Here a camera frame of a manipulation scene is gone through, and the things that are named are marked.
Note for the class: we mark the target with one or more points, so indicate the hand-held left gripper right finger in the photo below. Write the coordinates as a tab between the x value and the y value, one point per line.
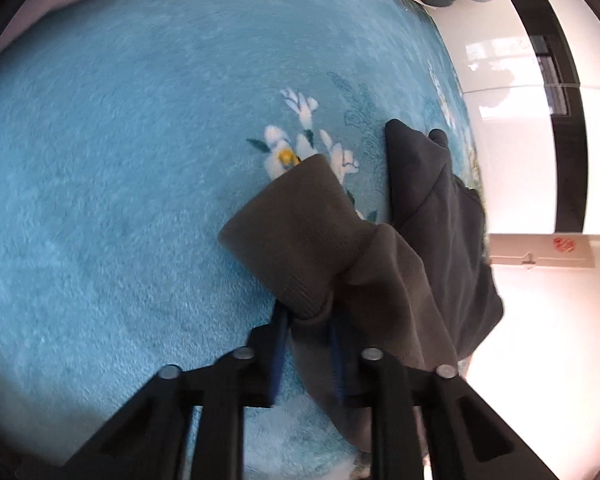
338	360

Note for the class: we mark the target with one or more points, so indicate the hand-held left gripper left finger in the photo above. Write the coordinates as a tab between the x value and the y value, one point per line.
279	360

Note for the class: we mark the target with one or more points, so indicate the dark grey sweatshirt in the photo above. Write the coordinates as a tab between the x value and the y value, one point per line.
380	270

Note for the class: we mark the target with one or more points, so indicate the beige door with red ornament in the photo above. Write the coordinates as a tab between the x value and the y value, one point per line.
540	251

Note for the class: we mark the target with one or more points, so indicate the blue floral blanket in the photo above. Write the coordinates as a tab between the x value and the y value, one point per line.
130	185

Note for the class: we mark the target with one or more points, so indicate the dark window frame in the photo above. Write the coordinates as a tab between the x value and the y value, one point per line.
562	110

